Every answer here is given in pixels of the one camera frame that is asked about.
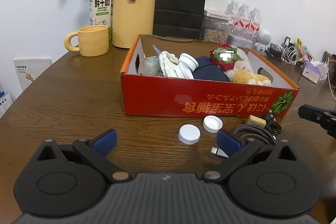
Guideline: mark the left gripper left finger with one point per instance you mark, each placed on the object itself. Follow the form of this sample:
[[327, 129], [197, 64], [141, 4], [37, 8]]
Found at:
[[83, 161]]

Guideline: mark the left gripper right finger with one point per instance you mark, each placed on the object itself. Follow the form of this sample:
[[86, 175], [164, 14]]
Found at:
[[253, 161]]

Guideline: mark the white bottle cap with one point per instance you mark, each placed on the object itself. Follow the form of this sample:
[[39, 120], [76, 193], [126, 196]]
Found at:
[[189, 134], [212, 124]]

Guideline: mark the yellow small plug block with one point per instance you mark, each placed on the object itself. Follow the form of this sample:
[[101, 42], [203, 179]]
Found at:
[[256, 121]]

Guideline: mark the purple tissue pack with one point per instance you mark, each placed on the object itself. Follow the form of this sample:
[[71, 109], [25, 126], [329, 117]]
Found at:
[[315, 71]]

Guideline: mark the red cardboard box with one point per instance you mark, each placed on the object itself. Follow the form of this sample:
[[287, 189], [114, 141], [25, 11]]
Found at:
[[174, 97]]

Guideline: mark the yellow plush toy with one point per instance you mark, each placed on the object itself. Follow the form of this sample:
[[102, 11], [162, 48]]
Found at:
[[245, 77]]

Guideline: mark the navy blue pouch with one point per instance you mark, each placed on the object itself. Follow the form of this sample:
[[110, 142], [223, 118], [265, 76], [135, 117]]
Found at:
[[208, 71]]

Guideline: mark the pale green mesh sponge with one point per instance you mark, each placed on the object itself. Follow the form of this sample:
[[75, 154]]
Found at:
[[150, 67]]

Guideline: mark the blue white leaflets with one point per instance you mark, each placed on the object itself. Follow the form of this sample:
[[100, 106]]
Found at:
[[5, 102]]

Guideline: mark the white robot figurine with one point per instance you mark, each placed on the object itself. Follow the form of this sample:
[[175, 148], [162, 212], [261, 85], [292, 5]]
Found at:
[[263, 38]]

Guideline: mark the white cloth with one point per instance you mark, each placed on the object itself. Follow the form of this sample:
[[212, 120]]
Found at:
[[173, 67]]

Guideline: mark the yellow ceramic mug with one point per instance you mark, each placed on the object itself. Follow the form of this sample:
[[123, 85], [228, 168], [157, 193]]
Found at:
[[92, 41]]

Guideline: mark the purple woven fabric pouch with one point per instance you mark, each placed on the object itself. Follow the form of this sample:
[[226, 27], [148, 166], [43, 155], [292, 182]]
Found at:
[[157, 51]]

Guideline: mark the water bottle right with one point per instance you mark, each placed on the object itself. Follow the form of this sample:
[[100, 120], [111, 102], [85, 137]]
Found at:
[[255, 22]]

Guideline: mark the water bottle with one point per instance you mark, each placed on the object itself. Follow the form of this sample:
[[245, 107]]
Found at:
[[255, 22], [243, 16], [232, 8]]

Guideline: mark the water bottle middle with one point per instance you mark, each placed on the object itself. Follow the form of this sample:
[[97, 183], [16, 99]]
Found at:
[[243, 16]]

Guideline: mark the clear jar of seeds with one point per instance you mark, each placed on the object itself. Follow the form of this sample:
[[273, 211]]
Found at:
[[215, 27]]

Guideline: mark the water bottle left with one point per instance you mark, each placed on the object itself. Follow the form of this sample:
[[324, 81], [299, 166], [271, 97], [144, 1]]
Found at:
[[232, 8]]

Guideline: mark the yellow thermos jug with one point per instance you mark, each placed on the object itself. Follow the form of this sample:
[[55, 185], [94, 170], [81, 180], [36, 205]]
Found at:
[[131, 18]]

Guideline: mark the white milk carton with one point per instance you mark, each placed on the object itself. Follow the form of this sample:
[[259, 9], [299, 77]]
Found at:
[[100, 14]]

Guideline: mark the white wall panel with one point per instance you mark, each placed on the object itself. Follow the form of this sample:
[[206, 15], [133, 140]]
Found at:
[[29, 69]]

